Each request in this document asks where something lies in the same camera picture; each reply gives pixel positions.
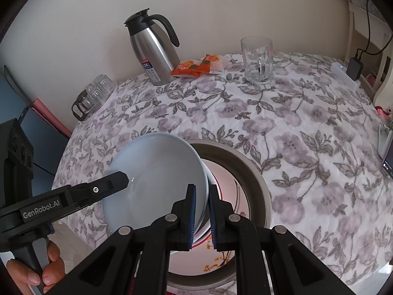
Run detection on white power strip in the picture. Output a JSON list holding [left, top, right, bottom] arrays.
[[331, 62, 360, 82]]

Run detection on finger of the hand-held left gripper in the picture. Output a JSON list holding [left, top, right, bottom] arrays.
[[66, 172, 129, 211]]

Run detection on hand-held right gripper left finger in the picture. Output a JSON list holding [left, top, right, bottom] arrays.
[[49, 184, 197, 295]]

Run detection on small glass cup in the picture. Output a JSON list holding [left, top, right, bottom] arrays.
[[84, 83, 103, 106], [94, 74, 115, 97]]

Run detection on person's left hand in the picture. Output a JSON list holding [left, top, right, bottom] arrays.
[[6, 241, 66, 295]]

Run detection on stainless steel thermal carafe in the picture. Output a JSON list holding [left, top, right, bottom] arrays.
[[124, 10, 181, 87]]

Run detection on black charger adapter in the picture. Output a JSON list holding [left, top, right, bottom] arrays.
[[346, 56, 365, 81]]

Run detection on grey floral tablecloth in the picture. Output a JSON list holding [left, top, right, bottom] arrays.
[[51, 52, 393, 295]]

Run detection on pale blue ceramic bowl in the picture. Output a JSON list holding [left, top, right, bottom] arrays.
[[102, 133, 212, 246]]

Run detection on pink toy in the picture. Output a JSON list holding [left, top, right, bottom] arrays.
[[375, 104, 393, 120]]

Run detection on glass cups in holder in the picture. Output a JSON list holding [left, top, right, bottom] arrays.
[[71, 90, 94, 122]]

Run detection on smartphone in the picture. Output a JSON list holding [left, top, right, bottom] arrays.
[[381, 155, 393, 179]]

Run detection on blue cabinet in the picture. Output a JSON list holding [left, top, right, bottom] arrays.
[[0, 74, 72, 179]]

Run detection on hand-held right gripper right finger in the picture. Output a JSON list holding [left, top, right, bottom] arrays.
[[208, 184, 352, 295]]

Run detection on orange snack packet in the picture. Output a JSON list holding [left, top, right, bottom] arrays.
[[170, 60, 200, 78], [196, 54, 229, 75]]

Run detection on black cable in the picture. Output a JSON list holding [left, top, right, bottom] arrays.
[[356, 0, 387, 59]]

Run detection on stainless steel basin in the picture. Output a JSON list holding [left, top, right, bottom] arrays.
[[167, 139, 273, 290]]

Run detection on clear glass mug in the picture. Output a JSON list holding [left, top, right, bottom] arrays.
[[240, 36, 275, 85]]

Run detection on black rimmed white plate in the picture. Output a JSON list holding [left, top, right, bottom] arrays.
[[167, 159, 256, 279]]

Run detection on pink board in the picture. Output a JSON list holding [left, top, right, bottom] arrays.
[[31, 98, 72, 139]]

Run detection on white wooden furniture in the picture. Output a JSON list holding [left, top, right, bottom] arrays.
[[348, 0, 393, 105]]

